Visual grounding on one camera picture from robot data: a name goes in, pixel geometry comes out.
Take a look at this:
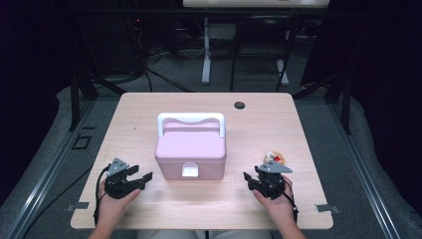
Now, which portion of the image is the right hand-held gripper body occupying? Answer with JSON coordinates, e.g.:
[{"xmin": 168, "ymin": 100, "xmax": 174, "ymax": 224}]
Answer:
[{"xmin": 253, "ymin": 159, "xmax": 294, "ymax": 201}]

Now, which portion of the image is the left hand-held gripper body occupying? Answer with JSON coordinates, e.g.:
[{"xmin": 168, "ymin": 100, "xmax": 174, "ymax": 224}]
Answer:
[{"xmin": 104, "ymin": 157, "xmax": 147, "ymax": 200}]

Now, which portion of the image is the round orange snack packet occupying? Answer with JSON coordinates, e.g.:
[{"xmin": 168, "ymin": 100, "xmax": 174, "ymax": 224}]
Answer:
[{"xmin": 264, "ymin": 150, "xmax": 286, "ymax": 166}]

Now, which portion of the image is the pink storage box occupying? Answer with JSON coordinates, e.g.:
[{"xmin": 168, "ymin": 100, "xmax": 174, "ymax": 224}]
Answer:
[{"xmin": 154, "ymin": 112, "xmax": 228, "ymax": 181}]

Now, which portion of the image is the person's left hand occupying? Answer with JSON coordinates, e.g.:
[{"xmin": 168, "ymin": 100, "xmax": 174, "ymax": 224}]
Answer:
[{"xmin": 98, "ymin": 180, "xmax": 141, "ymax": 223}]

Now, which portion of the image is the person's right hand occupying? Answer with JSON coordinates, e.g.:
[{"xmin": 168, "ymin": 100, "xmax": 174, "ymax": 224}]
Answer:
[{"xmin": 253, "ymin": 177, "xmax": 298, "ymax": 222}]

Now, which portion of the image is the grey tape strip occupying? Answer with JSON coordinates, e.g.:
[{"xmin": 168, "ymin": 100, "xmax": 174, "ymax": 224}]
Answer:
[
  {"xmin": 65, "ymin": 201, "xmax": 91, "ymax": 212},
  {"xmin": 315, "ymin": 203, "xmax": 341, "ymax": 214}
]

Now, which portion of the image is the black metal stand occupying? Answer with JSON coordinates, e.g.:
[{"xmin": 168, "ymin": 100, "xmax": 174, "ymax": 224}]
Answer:
[
  {"xmin": 68, "ymin": 71, "xmax": 127, "ymax": 132},
  {"xmin": 292, "ymin": 71, "xmax": 352, "ymax": 135}
]

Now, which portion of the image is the black chair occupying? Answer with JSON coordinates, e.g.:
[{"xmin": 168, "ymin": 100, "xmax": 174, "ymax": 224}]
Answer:
[{"xmin": 229, "ymin": 14, "xmax": 300, "ymax": 93}]

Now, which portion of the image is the white desk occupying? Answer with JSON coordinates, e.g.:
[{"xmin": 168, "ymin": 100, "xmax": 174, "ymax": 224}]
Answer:
[{"xmin": 182, "ymin": 0, "xmax": 330, "ymax": 87}]

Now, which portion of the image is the dark equipment with red light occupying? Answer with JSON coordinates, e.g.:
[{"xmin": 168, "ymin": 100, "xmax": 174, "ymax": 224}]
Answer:
[{"xmin": 79, "ymin": 13, "xmax": 142, "ymax": 76}]

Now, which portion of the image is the left hand-held gripper cable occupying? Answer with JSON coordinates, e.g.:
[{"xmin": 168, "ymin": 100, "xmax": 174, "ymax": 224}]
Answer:
[{"xmin": 93, "ymin": 165, "xmax": 111, "ymax": 227}]

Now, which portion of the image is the hand-held gripper cable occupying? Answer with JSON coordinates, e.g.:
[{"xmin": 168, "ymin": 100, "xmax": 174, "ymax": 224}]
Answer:
[
  {"xmin": 280, "ymin": 180, "xmax": 299, "ymax": 223},
  {"xmin": 93, "ymin": 165, "xmax": 111, "ymax": 227}
]

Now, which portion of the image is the right hand-held gripper cable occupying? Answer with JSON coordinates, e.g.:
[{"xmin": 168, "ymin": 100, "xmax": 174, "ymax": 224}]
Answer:
[{"xmin": 280, "ymin": 180, "xmax": 299, "ymax": 223}]

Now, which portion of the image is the black floor cable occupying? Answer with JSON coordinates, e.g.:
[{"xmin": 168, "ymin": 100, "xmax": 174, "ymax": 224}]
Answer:
[{"xmin": 21, "ymin": 165, "xmax": 94, "ymax": 239}]

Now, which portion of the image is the aluminium floor rail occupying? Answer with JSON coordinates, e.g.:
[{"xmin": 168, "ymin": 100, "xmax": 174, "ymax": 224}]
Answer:
[
  {"xmin": 327, "ymin": 103, "xmax": 402, "ymax": 239},
  {"xmin": 6, "ymin": 99, "xmax": 98, "ymax": 239}
]

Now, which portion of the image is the bundle of black floor cables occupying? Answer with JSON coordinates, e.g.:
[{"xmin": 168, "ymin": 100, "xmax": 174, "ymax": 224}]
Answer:
[{"xmin": 125, "ymin": 16, "xmax": 193, "ymax": 94}]

